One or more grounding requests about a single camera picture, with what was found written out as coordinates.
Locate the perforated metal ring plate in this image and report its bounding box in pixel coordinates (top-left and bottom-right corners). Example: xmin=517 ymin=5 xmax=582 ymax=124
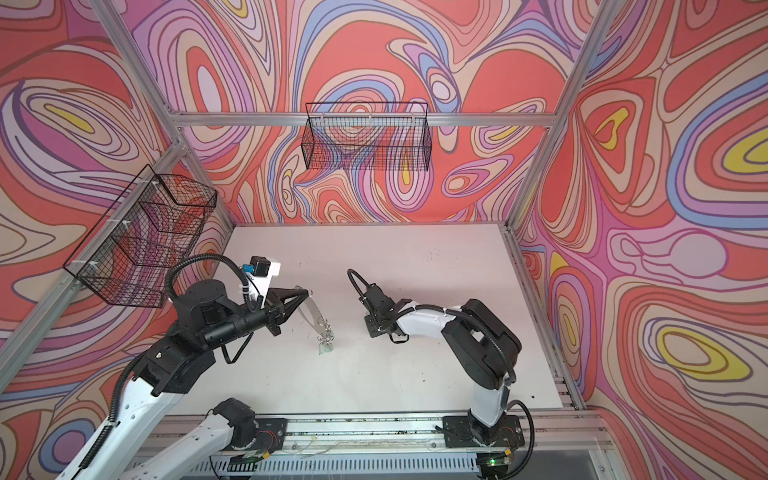
xmin=300 ymin=294 xmax=332 ymax=339

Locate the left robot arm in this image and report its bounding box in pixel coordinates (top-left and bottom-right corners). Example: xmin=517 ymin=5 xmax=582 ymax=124
xmin=59 ymin=254 xmax=311 ymax=479

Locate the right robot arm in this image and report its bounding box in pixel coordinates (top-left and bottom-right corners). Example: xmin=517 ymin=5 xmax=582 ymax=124
xmin=347 ymin=269 xmax=535 ymax=451

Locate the bunch of small keys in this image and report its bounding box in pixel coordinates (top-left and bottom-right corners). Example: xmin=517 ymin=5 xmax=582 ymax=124
xmin=318 ymin=330 xmax=335 ymax=355

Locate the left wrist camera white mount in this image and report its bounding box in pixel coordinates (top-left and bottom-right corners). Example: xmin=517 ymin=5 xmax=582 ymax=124
xmin=242 ymin=256 xmax=281 ymax=300

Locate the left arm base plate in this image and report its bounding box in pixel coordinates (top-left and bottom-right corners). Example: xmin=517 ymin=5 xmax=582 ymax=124
xmin=240 ymin=417 xmax=288 ymax=454

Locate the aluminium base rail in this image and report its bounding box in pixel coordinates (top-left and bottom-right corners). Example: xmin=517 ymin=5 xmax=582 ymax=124
xmin=131 ymin=410 xmax=625 ymax=480

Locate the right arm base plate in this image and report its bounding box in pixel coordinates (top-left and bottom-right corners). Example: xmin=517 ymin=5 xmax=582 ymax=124
xmin=436 ymin=414 xmax=526 ymax=450

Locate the black wire basket left wall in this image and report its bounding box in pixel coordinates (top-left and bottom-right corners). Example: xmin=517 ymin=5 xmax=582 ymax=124
xmin=63 ymin=165 xmax=218 ymax=308

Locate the black wire basket wall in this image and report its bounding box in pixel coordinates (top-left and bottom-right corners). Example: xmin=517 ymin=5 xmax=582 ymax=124
xmin=301 ymin=101 xmax=432 ymax=172
xmin=63 ymin=165 xmax=218 ymax=308

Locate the black wire basket back wall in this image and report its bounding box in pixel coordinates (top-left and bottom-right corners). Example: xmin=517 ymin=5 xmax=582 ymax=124
xmin=301 ymin=101 xmax=432 ymax=172

